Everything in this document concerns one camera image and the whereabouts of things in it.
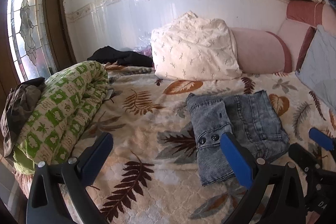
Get camouflage garment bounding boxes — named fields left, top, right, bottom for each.
left=1, top=77, right=46, bottom=157

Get leaf pattern bed blanket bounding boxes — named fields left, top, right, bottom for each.
left=14, top=63, right=336, bottom=224

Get stained glass window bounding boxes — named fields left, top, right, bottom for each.
left=7, top=0, right=56, bottom=83

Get pink maroon headboard cushion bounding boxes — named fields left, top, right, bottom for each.
left=277, top=0, right=335, bottom=73

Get blue cloth on headboard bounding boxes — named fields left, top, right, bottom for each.
left=328, top=0, right=336, bottom=10

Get pink cylindrical bolster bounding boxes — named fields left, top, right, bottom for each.
left=231, top=28, right=292, bottom=74

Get cream floral pillow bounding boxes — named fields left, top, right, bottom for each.
left=150, top=11, right=242, bottom=81

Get black garment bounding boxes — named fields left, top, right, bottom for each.
left=87, top=46, right=153, bottom=68

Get brown wooden window frame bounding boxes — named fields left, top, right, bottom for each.
left=43, top=0, right=76, bottom=71

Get light blue quilted pillow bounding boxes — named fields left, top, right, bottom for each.
left=295, top=25, right=336, bottom=113

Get green patterned rolled quilt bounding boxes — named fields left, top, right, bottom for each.
left=13, top=61, right=109, bottom=175

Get grey denim jeans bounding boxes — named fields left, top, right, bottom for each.
left=186, top=90, right=289, bottom=186

